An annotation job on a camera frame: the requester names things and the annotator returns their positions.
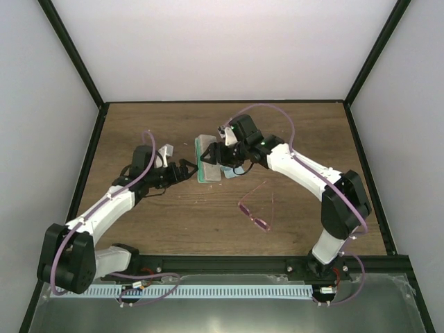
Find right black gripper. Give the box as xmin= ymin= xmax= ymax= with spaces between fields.
xmin=201 ymin=142 xmax=249 ymax=169

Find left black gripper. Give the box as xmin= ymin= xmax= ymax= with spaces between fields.
xmin=147 ymin=159 xmax=198 ymax=189

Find grey green glasses case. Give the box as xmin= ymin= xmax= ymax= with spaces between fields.
xmin=195 ymin=135 xmax=221 ymax=183

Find light blue cleaning cloth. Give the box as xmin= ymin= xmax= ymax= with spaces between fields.
xmin=220 ymin=166 xmax=244 ymax=179

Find pink sunglasses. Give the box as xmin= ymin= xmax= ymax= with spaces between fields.
xmin=237 ymin=180 xmax=275 ymax=232

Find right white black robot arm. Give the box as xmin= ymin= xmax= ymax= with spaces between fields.
xmin=195 ymin=114 xmax=371 ymax=280

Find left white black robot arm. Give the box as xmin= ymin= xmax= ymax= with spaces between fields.
xmin=37 ymin=144 xmax=198 ymax=296

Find metal front plate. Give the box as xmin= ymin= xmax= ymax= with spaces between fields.
xmin=30 ymin=274 xmax=426 ymax=332

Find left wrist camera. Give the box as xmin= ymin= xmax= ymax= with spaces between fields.
xmin=155 ymin=144 xmax=173 ymax=168

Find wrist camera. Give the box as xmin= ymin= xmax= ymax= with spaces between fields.
xmin=218 ymin=126 xmax=238 ymax=146
xmin=155 ymin=144 xmax=173 ymax=168

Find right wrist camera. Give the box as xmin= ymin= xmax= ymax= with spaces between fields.
xmin=218 ymin=126 xmax=238 ymax=146

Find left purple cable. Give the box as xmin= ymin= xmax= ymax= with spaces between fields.
xmin=50 ymin=130 xmax=181 ymax=307

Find purple cable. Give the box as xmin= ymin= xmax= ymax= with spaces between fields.
xmin=224 ymin=104 xmax=369 ymax=307
xmin=50 ymin=130 xmax=181 ymax=307

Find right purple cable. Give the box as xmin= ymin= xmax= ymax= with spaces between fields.
xmin=224 ymin=104 xmax=369 ymax=307

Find black enclosure frame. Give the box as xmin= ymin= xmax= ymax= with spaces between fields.
xmin=17 ymin=0 xmax=436 ymax=333

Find light blue slotted cable duct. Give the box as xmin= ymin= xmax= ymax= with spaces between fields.
xmin=63 ymin=284 xmax=313 ymax=300

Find black mounting rail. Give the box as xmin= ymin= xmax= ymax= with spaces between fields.
xmin=122 ymin=255 xmax=413 ymax=283

